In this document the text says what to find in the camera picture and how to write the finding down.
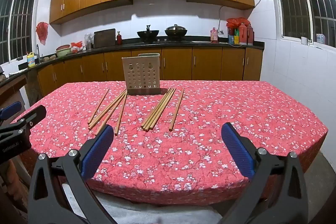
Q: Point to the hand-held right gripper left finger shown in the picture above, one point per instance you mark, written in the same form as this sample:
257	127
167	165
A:
97	153

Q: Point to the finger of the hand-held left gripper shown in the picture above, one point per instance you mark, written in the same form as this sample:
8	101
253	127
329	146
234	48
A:
32	115
10	108

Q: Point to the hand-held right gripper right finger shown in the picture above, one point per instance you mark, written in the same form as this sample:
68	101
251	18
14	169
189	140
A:
236	150

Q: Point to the group of wooden chopsticks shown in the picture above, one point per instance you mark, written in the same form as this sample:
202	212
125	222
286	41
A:
157	111

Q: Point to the beige perforated utensil holder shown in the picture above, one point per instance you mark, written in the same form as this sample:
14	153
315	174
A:
143	77

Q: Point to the person's left forearm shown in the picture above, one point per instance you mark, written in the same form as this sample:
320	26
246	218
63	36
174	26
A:
11	182

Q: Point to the red floral tablecloth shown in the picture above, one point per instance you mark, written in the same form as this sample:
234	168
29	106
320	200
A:
197	148

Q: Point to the yellow detergent bottle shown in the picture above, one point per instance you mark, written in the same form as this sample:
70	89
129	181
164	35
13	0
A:
31	60

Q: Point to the potatoes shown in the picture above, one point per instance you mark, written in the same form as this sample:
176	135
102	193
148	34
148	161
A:
50	57

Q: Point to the steel faucet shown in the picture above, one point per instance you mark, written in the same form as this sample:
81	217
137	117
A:
38	52

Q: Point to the green basin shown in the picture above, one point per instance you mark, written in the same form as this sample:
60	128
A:
63	52

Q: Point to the red and white plastic bag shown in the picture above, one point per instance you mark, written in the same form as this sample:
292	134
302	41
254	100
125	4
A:
76	47

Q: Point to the barred window beside sink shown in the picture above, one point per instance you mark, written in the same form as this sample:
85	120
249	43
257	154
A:
15	27

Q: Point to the red hanging plastic bag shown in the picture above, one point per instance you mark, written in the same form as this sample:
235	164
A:
42	32

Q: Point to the wooden base cabinets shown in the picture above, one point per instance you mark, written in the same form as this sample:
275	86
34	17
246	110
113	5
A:
204	64

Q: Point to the clear plastic bag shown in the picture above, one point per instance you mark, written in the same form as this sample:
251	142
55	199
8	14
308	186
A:
88	41

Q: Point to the dark wooden cutting board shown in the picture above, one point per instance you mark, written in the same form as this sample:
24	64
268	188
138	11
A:
104	38

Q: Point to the blue container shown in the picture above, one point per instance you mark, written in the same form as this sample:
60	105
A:
231	39

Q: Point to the black kitchen countertop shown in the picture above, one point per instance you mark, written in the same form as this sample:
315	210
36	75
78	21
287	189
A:
126	45

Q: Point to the green bottle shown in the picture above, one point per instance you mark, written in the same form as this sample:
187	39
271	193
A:
236	36

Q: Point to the small red bottle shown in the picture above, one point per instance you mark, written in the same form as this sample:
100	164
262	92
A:
119	39

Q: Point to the red oil jugs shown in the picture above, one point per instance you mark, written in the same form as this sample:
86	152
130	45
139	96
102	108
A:
246	35

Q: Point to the pink bottle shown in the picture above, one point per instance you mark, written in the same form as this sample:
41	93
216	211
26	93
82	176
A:
214	36

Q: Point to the red bag over jugs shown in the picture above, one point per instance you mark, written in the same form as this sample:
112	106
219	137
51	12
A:
236	22

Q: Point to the white cup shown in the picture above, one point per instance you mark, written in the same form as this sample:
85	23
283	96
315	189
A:
304	40

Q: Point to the black gas stove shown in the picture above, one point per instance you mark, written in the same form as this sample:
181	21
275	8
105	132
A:
162	41

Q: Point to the black wok with lid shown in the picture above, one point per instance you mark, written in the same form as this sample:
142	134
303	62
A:
176	31

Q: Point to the small clear bottle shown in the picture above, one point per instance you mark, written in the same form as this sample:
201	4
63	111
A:
320	38

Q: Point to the large barred sliding window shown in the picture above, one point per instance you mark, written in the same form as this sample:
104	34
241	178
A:
304	1

